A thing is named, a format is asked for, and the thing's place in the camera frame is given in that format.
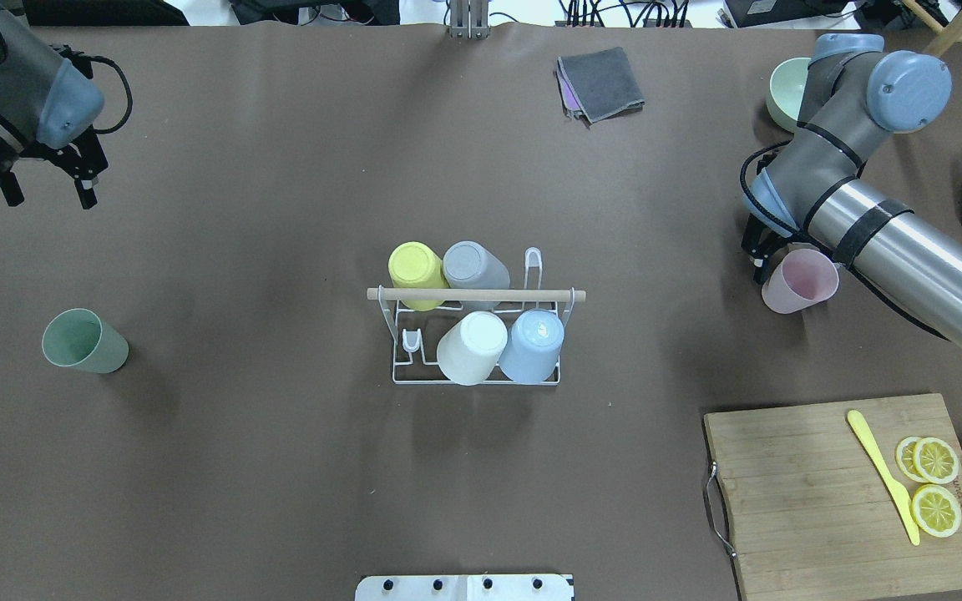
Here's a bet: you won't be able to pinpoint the yellow plastic cup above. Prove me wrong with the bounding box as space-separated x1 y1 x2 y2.
387 242 450 289

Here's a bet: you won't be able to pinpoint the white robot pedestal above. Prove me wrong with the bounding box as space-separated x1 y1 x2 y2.
354 573 575 600

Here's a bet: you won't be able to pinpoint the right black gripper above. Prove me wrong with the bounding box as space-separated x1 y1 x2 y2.
741 214 791 269

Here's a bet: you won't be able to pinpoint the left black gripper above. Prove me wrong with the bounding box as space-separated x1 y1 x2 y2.
0 126 109 210

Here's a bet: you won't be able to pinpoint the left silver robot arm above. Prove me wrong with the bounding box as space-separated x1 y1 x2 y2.
0 3 108 209

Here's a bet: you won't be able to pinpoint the grey folded cloth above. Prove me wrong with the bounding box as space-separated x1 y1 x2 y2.
554 47 646 124

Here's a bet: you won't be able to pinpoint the blue plastic cup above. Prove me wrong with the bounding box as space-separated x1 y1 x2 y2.
498 309 565 384

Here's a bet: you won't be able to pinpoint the grey plastic cup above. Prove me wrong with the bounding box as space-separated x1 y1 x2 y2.
443 240 510 290

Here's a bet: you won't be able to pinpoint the aluminium frame post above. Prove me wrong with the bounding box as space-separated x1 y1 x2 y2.
446 0 491 39

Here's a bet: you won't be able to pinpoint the white wire cup rack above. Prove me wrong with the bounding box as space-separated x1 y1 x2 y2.
367 240 585 386

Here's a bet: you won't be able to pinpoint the light green bowl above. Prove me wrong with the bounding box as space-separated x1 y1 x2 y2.
765 57 812 134

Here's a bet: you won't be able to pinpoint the lemon slice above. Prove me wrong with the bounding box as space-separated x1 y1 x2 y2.
911 437 959 486
911 483 962 538

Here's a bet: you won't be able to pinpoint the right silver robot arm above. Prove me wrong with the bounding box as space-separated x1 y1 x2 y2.
742 32 962 349

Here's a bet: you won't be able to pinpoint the green plastic cup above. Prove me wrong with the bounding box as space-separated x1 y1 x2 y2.
41 308 129 374

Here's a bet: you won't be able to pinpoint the yellow plastic knife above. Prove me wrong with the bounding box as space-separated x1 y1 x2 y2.
845 408 921 547

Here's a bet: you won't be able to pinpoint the wooden cutting board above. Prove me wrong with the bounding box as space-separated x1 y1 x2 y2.
703 393 962 600

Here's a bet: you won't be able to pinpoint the white plastic cup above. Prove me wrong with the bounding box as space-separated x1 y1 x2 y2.
438 311 508 386

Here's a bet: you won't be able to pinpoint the pink plastic cup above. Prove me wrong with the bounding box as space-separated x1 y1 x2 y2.
761 248 840 313

